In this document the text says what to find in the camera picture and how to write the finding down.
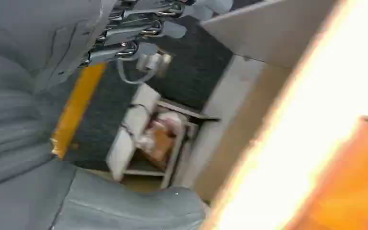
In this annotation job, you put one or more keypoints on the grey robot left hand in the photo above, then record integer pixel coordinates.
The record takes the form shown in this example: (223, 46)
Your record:
(60, 28)

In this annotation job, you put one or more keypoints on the yellow tape strip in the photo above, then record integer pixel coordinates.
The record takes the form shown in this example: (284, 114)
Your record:
(76, 109)

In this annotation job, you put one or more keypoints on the ribbed grey left arm sleeve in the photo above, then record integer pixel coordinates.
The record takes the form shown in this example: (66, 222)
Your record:
(6, 127)

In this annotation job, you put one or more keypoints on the orange and pink bag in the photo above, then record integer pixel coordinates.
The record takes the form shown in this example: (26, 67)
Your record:
(160, 139)

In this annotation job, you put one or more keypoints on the grey metal shelf rack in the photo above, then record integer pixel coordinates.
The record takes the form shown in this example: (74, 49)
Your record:
(187, 127)

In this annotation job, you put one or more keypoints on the grey table panel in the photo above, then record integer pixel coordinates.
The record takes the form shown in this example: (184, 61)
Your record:
(266, 31)

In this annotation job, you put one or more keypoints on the orange drink bottle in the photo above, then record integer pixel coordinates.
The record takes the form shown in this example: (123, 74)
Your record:
(346, 184)

